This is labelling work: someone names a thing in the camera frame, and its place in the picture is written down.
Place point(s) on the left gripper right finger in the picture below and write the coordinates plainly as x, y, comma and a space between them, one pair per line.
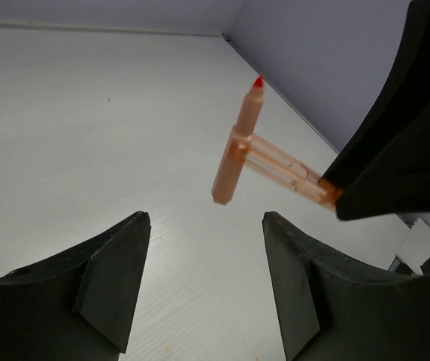
331, 306

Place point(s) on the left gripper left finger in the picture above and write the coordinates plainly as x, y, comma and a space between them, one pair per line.
78, 304

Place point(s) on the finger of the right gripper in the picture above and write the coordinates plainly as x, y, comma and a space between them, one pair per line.
385, 167

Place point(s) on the orange highlighter pen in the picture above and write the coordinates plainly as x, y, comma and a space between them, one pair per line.
245, 148

